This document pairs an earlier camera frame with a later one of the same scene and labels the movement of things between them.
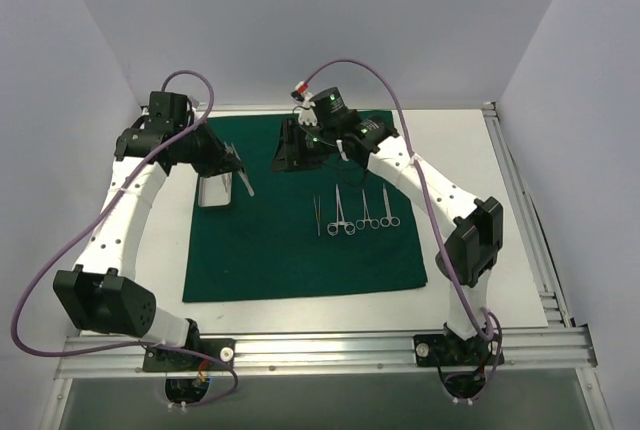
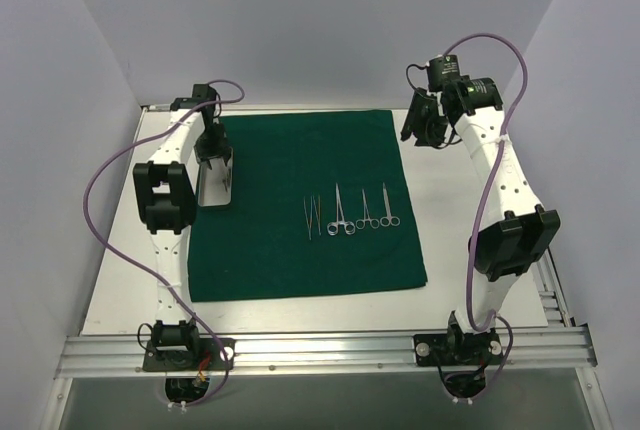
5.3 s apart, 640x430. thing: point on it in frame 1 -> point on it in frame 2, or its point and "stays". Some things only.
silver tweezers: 225,180 stays
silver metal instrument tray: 215,190 stays
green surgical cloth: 287,231 stays
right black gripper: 288,145 -> 417,113
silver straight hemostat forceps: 361,223 stays
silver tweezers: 240,172 -> 306,214
